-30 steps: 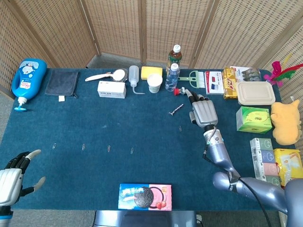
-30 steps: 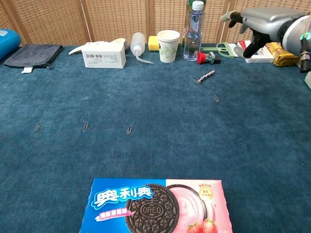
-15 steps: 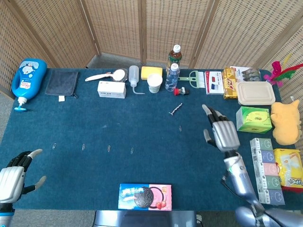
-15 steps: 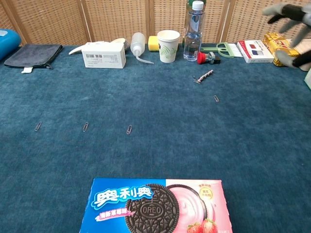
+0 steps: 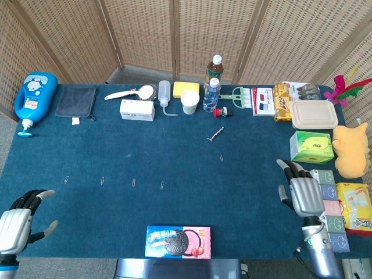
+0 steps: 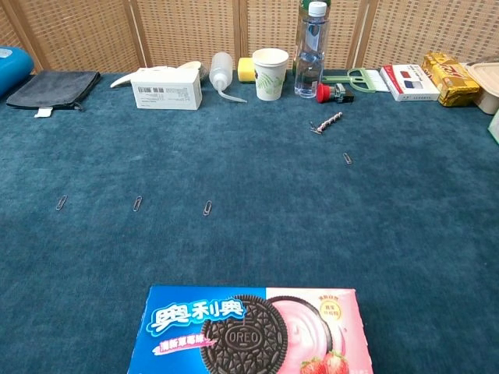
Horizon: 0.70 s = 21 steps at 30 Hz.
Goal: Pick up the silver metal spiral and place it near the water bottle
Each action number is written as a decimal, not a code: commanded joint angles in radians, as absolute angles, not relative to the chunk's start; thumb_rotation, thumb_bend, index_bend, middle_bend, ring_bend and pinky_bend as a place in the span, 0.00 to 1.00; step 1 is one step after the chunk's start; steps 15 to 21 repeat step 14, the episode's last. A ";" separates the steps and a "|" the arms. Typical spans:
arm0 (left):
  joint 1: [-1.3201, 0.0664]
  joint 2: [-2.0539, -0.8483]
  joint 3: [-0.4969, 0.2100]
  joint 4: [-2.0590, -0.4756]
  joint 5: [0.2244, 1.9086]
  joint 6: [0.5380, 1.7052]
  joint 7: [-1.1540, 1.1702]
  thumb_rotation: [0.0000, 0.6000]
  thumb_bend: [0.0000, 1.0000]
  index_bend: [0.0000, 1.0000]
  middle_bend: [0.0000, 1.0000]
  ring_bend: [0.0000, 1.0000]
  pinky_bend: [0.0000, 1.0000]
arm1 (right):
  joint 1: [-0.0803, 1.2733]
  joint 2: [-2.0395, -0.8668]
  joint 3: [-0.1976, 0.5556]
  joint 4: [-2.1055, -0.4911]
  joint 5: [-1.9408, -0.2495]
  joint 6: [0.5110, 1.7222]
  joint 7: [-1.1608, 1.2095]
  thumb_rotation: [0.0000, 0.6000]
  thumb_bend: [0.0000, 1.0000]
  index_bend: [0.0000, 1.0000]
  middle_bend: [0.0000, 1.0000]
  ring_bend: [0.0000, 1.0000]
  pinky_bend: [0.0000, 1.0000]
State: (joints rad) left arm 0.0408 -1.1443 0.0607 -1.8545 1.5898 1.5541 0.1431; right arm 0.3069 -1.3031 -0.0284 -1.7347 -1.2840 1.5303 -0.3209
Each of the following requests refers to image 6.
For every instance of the beaded metal chain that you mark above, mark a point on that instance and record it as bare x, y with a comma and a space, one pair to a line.
331, 120

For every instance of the blue carpet table cover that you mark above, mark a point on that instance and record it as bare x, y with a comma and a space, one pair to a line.
156, 156

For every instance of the white paper cup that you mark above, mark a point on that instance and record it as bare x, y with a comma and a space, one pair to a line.
270, 76

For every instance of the yellow sponge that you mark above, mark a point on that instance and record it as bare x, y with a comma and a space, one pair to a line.
245, 70

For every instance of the clear squeeze wash bottle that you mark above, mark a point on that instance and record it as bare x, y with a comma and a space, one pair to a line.
220, 70

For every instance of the white cardboard box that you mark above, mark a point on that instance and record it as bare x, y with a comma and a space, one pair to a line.
167, 89

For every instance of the blue pink Oreo box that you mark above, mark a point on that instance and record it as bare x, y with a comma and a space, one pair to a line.
249, 335

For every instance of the clear water bottle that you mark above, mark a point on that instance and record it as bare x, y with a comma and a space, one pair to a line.
312, 50

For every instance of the green handheld brush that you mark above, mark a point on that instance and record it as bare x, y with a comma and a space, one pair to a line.
360, 76

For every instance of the rattan folding screen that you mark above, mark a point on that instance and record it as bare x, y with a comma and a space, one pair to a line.
187, 31

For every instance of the red white flat box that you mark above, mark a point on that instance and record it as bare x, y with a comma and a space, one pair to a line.
409, 82

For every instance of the dark grey cloth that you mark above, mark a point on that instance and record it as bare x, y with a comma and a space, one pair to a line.
50, 89

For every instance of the yellow snack package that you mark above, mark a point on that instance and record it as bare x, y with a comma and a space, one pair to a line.
452, 78

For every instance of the green tissue box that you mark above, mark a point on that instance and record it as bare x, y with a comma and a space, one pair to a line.
495, 128

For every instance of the beige lidded lunch box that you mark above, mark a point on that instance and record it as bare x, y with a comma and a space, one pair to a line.
487, 85

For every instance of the blue detergent bottle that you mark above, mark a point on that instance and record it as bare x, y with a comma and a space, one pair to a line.
13, 68

